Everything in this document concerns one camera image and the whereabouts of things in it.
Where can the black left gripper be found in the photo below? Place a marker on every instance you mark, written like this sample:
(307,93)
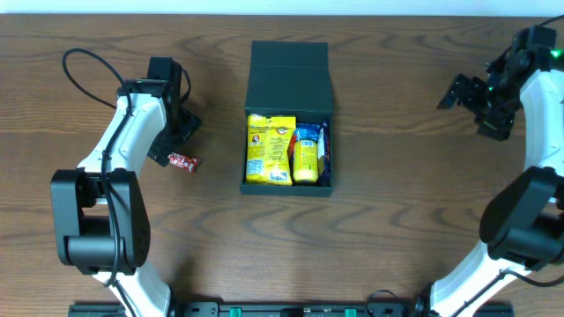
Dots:
(177,133)

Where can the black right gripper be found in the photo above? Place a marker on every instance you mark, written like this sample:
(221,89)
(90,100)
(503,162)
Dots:
(474,97)

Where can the yellow snack bag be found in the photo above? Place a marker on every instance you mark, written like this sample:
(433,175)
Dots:
(267,145)

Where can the dark green box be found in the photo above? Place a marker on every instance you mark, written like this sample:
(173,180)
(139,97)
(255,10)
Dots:
(291,78)

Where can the red snack bag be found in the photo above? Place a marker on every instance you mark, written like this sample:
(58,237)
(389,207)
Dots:
(291,145)

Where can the yellow cylindrical candy container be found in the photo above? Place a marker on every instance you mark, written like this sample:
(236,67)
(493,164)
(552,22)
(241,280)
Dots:
(305,162)

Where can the Dairy Milk chocolate bar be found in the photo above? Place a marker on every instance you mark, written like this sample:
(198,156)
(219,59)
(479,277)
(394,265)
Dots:
(323,148)

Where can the blue Oreo cookie pack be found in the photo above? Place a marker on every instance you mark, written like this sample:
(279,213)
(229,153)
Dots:
(307,131)

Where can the small blue box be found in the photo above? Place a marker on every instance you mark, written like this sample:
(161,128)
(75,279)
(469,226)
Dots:
(324,179)

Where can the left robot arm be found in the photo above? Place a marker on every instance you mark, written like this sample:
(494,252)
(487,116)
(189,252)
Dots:
(101,223)

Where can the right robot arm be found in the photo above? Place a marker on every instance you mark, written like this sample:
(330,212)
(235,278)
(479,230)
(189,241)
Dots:
(516,236)

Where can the KitKat Milo chocolate bar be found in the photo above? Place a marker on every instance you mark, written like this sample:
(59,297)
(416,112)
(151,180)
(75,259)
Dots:
(184,162)

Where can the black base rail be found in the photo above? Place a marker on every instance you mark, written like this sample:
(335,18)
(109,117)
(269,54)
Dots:
(212,309)

